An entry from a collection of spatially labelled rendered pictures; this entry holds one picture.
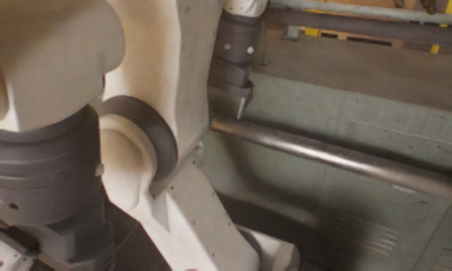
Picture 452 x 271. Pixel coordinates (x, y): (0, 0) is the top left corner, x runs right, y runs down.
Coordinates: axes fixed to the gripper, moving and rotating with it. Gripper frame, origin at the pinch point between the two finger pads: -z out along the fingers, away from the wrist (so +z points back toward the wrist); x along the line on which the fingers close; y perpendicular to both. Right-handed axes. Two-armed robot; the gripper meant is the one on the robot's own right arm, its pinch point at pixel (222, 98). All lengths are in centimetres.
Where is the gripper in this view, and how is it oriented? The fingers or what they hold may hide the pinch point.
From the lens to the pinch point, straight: 67.1
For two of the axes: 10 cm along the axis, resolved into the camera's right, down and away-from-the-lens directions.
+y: -3.9, 4.7, -7.9
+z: 2.1, -7.9, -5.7
